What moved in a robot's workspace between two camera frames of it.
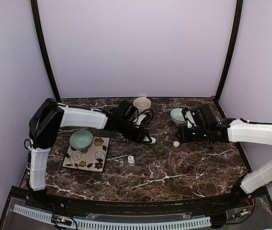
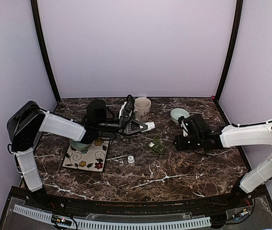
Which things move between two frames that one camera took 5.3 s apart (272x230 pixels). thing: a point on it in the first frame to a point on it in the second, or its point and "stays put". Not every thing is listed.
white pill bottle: [146, 139] to [151, 125]
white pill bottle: [131, 160] stays put
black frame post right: [239, 5] stays put
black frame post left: [35, 12] stays put
